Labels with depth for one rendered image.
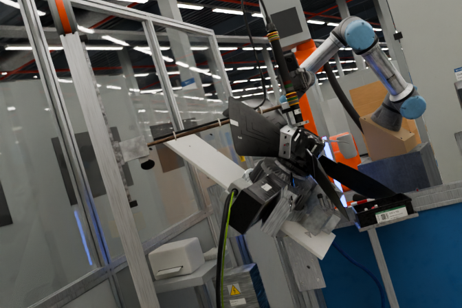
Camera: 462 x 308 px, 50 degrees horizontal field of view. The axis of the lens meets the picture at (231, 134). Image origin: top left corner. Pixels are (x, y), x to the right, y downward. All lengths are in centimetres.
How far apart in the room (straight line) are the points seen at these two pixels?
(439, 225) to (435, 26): 173
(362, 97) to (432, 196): 782
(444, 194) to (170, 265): 115
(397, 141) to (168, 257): 119
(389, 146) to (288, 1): 368
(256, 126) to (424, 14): 222
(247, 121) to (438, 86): 220
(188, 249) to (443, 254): 108
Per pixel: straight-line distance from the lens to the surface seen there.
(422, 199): 225
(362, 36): 220
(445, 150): 368
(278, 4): 589
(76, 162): 183
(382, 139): 247
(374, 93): 992
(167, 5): 899
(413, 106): 236
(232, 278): 183
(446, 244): 231
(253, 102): 201
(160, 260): 197
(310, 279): 183
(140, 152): 175
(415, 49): 365
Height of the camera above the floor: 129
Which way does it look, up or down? 1 degrees up
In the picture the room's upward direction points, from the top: 17 degrees counter-clockwise
